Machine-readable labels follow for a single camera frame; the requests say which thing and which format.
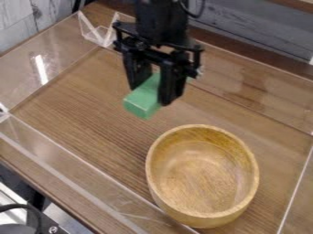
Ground clear acrylic corner bracket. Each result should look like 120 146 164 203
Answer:
78 12 120 48

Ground black metal table bracket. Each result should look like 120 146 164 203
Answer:
25 205 70 234

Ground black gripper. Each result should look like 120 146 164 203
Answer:
112 0 206 106

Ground clear acrylic tray walls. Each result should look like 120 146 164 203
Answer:
0 16 313 234

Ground green rectangular block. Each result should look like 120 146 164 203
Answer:
123 73 162 120

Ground black cable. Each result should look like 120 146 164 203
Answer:
0 203 41 234

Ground brown wooden bowl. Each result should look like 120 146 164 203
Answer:
146 124 261 229

